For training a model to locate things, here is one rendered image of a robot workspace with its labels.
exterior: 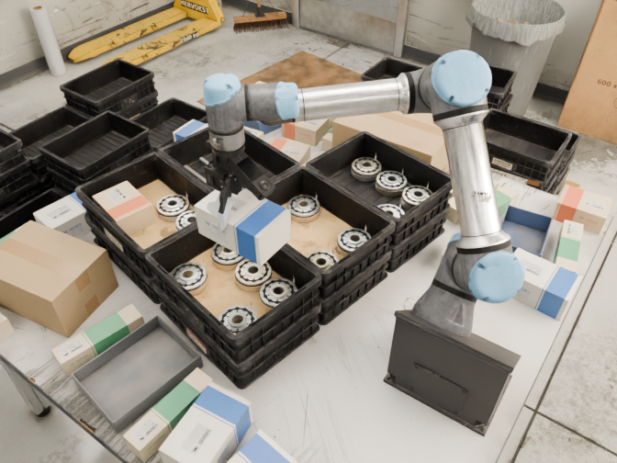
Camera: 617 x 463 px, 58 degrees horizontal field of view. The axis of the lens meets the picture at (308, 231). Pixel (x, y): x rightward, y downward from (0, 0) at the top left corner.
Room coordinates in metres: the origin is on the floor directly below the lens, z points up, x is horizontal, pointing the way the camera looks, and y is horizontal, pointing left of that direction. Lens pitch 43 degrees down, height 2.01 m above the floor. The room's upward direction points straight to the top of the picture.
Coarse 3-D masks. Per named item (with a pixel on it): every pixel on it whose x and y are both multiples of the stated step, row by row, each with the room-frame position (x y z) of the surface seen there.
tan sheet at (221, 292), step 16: (208, 256) 1.17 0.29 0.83; (208, 272) 1.11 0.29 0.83; (224, 272) 1.11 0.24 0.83; (272, 272) 1.11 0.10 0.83; (208, 288) 1.04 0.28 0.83; (224, 288) 1.04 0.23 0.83; (240, 288) 1.04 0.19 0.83; (208, 304) 0.99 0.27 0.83; (224, 304) 0.99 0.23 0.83; (240, 304) 0.99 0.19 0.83; (256, 304) 0.99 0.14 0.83
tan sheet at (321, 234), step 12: (324, 216) 1.35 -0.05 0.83; (300, 228) 1.29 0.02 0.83; (312, 228) 1.29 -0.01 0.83; (324, 228) 1.29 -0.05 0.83; (336, 228) 1.29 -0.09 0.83; (348, 228) 1.29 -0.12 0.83; (300, 240) 1.24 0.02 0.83; (312, 240) 1.24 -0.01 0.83; (324, 240) 1.24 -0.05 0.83; (336, 240) 1.24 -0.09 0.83; (300, 252) 1.19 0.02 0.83; (336, 252) 1.19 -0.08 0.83
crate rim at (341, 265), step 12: (300, 168) 1.47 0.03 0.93; (276, 180) 1.41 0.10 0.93; (324, 180) 1.41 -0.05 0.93; (360, 204) 1.29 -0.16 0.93; (384, 216) 1.24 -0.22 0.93; (372, 240) 1.13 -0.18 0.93; (360, 252) 1.09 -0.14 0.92; (312, 264) 1.04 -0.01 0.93; (336, 264) 1.04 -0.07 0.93; (348, 264) 1.06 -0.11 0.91; (324, 276) 1.01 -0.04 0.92
